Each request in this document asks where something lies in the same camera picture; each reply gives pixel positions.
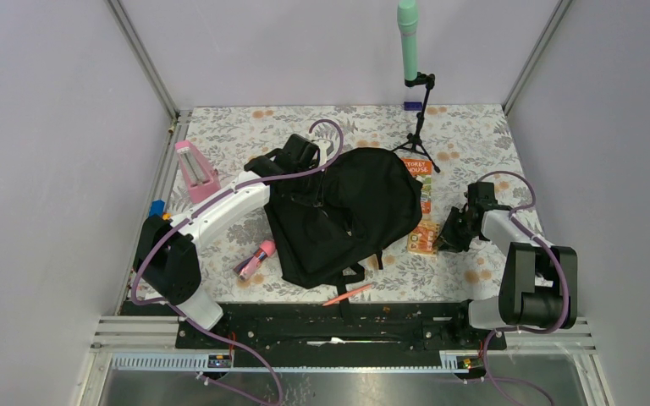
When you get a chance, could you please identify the orange snack packet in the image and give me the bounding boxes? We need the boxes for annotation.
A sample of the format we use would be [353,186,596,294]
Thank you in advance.
[406,220,440,256]

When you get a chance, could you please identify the black student backpack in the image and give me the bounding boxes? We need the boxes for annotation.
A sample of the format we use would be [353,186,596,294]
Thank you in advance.
[265,148,422,294]

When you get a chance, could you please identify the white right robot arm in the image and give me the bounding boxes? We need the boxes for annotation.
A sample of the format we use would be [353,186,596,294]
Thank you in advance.
[433,181,578,348]

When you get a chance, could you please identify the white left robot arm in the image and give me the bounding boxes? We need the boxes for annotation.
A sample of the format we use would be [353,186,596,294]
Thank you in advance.
[129,134,341,348]

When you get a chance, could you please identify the floral tablecloth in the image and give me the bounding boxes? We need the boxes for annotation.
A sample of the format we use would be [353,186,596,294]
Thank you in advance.
[186,104,531,303]

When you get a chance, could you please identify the orange treehouse book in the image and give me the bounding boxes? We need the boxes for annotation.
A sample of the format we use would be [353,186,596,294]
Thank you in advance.
[402,158,433,217]

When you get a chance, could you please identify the pink pencil case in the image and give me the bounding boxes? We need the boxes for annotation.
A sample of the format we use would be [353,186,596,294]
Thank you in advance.
[234,240,276,282]

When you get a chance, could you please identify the black tripod stand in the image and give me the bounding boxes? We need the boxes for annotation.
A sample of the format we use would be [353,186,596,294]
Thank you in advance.
[392,72,441,173]

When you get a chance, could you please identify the colourful toy blocks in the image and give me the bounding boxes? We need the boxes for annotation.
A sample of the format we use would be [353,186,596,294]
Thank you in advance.
[146,200,172,222]

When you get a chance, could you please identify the green microphone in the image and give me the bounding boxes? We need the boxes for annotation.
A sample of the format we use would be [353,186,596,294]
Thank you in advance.
[397,0,419,85]

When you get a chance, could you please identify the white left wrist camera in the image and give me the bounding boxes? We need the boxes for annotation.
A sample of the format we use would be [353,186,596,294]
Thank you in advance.
[314,138,335,167]

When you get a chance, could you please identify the blue block at wall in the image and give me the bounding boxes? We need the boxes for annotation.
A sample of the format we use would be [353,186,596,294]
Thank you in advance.
[403,101,422,111]

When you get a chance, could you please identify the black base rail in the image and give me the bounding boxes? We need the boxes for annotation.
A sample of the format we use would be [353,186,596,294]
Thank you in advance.
[174,302,509,370]

